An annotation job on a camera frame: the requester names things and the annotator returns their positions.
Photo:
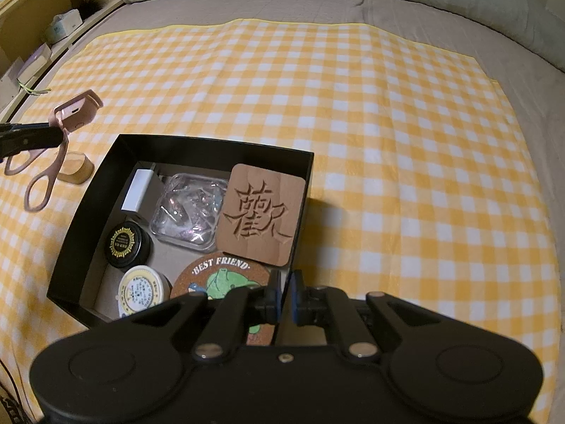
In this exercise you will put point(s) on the white charger adapter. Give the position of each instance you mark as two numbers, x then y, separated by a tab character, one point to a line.
143	193

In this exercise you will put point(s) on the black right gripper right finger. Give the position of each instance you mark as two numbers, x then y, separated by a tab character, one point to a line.
332	310

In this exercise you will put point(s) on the clear plastic case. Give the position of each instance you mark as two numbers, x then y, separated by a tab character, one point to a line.
187	212

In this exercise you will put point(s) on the black round gold-print tin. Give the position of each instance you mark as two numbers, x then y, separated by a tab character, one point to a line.
127	245

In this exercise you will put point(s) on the black square storage box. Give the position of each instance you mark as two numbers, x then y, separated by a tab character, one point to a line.
83	284

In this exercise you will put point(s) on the small wooden block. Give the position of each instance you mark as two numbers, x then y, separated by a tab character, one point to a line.
76	169

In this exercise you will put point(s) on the tissue box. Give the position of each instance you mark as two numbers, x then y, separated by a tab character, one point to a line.
62	25

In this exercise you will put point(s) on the wooden bedside shelf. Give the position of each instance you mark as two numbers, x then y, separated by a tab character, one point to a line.
22	25

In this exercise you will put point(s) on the carved square wooden coaster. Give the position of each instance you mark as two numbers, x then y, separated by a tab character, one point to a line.
260	214

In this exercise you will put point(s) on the white round yellow-rim tin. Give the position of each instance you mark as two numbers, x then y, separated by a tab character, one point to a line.
141	288

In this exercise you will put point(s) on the round cork dinosaur coaster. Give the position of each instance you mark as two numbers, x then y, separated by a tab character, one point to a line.
217	273

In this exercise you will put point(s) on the grey bed sheet mattress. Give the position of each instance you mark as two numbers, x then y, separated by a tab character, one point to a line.
282	6

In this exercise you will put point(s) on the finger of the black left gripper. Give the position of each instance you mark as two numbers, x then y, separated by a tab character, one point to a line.
15	138

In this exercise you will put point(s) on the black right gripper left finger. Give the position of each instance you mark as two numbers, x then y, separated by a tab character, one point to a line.
242	308

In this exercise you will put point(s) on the yellow white checkered cloth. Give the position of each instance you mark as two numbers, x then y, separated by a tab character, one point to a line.
353	163

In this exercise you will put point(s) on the purple flat box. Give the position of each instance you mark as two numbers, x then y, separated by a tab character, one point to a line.
34	63

